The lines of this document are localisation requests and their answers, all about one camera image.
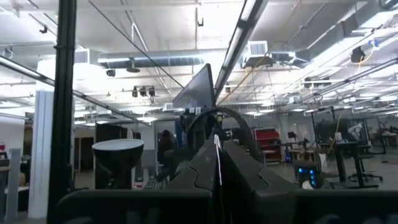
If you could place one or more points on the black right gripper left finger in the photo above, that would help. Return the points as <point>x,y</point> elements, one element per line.
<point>199,174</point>

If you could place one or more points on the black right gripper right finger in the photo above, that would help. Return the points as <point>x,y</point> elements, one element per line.
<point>245,183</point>

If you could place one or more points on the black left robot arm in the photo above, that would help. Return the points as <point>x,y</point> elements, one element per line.
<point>194,133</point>

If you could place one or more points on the person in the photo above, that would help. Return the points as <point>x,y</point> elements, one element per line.
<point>166,146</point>

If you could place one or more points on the red shelf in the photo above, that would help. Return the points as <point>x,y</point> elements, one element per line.
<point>267,143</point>

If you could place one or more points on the black keyboard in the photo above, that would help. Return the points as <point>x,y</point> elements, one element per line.
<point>154,184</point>

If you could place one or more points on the black computer tower blue lights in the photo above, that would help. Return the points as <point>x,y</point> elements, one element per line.
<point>306,174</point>

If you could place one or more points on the black desk lamp white inside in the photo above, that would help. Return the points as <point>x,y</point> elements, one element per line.
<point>118,158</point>

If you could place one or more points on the tilted black monitor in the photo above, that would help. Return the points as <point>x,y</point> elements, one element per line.
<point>196,90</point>

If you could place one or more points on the black standing desk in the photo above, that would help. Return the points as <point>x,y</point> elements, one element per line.
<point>345,149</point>

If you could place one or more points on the ceiling air vent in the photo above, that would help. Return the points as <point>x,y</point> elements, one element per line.
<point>258,49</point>

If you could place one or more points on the long ceiling light fixture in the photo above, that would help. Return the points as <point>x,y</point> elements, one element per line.
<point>239,40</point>

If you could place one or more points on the white pillar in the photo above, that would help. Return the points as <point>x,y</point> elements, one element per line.
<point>40,155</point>

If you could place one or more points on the ceiling camera cluster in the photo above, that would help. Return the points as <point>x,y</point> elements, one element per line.
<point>143,91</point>

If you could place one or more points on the silver ceiling duct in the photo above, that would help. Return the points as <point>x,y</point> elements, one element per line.
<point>149,60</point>

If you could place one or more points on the black aluminium table frame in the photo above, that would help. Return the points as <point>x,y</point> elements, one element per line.
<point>63,93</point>

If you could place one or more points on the white post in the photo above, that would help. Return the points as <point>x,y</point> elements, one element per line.
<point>13,186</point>

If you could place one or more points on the grey overhead rail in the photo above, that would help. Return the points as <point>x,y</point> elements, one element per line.
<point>31,73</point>

